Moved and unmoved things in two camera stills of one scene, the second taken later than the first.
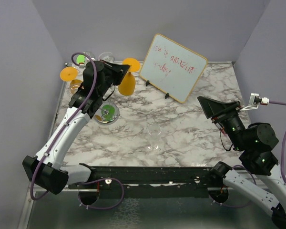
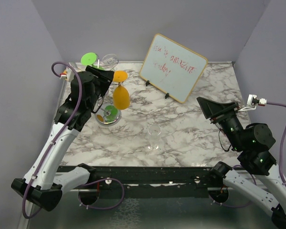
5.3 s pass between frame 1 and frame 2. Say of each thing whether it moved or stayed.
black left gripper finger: moved
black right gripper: stayed
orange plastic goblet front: moved
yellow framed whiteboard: stayed
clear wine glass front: stayed
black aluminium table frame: stayed
